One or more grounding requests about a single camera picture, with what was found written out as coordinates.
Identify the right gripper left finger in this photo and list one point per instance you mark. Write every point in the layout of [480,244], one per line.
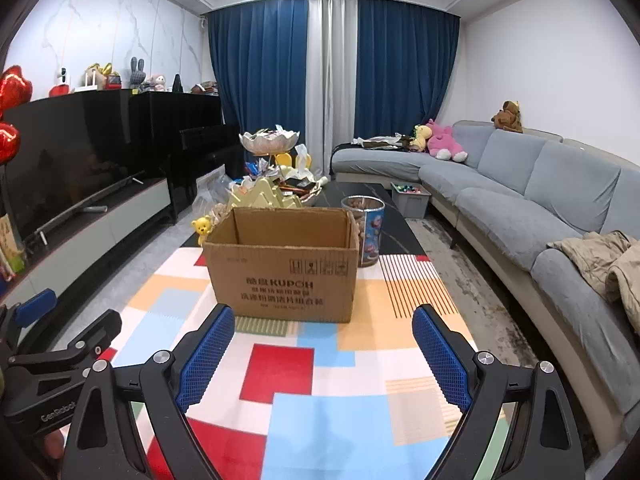
[104,441]

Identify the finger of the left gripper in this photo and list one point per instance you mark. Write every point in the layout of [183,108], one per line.
[32,310]

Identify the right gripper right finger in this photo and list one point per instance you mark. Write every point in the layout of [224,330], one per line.
[542,442]

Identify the person's left hand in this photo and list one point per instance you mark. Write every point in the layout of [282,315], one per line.
[54,445]

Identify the grey TV cabinet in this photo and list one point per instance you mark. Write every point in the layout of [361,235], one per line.
[78,243]

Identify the remote control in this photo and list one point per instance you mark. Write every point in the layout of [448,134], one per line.
[95,209]

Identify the yellow bear figurine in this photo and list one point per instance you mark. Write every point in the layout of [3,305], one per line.
[203,226]

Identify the beige jacket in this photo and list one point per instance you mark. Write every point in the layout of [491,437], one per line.
[609,263]

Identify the bag of walnuts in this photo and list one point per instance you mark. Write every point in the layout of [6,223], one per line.
[207,207]

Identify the black piano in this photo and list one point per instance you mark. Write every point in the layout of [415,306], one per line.
[182,137]

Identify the brown cardboard box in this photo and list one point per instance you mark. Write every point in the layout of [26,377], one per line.
[285,264]

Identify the gold mountain-shaped tin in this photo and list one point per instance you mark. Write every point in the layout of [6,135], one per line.
[260,193]

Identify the grey rabbit plush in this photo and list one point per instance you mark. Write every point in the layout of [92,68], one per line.
[137,73]

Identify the grey sectional sofa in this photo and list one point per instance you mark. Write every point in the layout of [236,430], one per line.
[514,198]

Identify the grey storage bin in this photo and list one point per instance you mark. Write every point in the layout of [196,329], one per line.
[411,200]

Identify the white lotus fruit bowl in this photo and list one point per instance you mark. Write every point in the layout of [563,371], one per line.
[269,142]

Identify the round nut tin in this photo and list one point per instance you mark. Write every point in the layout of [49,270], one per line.
[368,212]

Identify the lower snack tray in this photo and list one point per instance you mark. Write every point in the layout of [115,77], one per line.
[290,180]

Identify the pink plush toy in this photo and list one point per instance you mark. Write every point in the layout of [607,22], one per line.
[441,144]

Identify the brown plush bear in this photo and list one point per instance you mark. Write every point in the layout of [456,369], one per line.
[509,117]

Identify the yellow plush toy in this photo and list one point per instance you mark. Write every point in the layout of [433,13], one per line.
[421,135]

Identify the blue curtains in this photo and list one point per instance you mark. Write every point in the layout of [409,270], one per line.
[405,59]

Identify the white sheer curtain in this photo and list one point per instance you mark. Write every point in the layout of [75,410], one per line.
[331,76]

